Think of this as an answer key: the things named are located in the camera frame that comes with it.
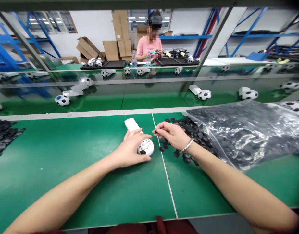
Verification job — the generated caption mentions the person's right hand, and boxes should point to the person's right hand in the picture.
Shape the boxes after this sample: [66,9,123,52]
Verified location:
[152,121,193,153]

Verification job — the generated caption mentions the person's left hand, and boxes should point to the person's left hand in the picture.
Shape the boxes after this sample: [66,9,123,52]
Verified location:
[116,130,154,169]

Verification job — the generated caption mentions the pile of black plastic pieces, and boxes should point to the pile of black plastic pieces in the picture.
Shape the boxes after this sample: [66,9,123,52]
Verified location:
[0,119,26,160]
[159,117,222,167]

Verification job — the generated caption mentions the green conveyor belt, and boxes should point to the green conveyor belt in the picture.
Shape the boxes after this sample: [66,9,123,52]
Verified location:
[0,63,299,115]

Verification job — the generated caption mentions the black flat tray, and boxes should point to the black flat tray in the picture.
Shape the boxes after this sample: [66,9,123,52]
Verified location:
[80,60,127,71]
[156,57,200,67]

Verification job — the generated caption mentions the clear bag of black pieces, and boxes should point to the clear bag of black pieces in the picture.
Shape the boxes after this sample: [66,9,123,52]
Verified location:
[182,99,299,174]

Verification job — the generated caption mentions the person's body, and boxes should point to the person's body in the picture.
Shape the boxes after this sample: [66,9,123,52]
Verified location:
[88,215,196,234]

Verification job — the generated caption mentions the heap of black fan parts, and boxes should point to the heap of black fan parts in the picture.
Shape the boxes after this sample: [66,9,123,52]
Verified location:
[162,48,190,58]

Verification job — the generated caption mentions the heap of football fans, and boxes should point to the heap of football fans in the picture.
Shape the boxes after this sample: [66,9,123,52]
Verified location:
[80,57,103,68]

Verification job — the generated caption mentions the stack of cardboard boxes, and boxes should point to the stack of cardboard boxes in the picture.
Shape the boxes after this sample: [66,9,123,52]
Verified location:
[76,9,148,62]

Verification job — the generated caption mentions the blue plastic bin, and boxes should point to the blue plastic bin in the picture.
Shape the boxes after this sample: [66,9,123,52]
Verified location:
[245,52,268,62]

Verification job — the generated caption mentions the blue metal shelving rack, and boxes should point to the blue metal shelving rack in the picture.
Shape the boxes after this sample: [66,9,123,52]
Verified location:
[0,11,62,72]
[161,6,299,60]

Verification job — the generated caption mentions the grey metal workstation frame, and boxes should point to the grey metal workstation frame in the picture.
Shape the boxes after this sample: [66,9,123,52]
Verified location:
[0,0,299,73]

